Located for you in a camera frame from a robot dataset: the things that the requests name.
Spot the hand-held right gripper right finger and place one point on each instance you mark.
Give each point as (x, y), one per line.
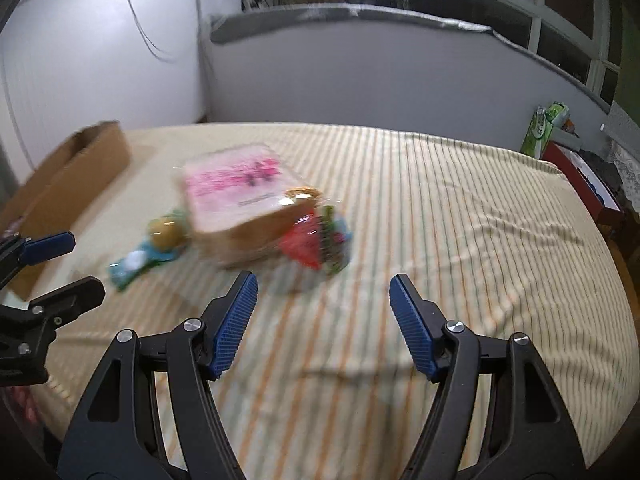
(412, 332)

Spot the sliced bread packet pink label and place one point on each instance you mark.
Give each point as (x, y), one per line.
(235, 200)

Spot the white lace cloth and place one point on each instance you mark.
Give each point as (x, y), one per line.
(627, 170)

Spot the cardboard box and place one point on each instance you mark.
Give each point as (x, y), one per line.
(75, 180)

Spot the green yellow toy candy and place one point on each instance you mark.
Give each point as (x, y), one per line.
(162, 234)

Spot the grey windowsill cover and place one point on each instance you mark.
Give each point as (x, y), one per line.
(350, 12)

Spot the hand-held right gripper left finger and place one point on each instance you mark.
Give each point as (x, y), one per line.
(234, 327)

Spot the red box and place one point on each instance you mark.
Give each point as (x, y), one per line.
(585, 185)

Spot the red snack packet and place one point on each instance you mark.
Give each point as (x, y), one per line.
(305, 249)

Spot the green paper bag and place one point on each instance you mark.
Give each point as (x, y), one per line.
(542, 130)

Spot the striped yellow bed sheet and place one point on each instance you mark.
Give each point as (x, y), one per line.
(425, 210)

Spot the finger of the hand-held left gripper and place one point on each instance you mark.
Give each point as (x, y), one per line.
(70, 297)
(50, 247)

